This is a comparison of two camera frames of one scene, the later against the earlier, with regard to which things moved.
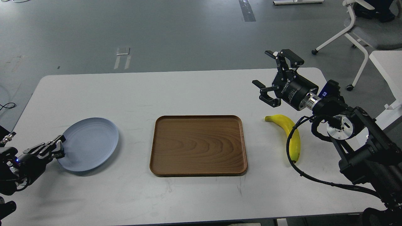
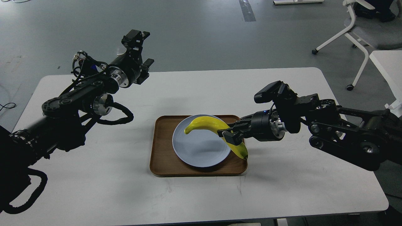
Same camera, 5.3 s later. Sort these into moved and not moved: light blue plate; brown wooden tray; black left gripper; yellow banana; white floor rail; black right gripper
Moved: light blue plate; black right gripper; yellow banana; black left gripper
Not moved: brown wooden tray; white floor rail
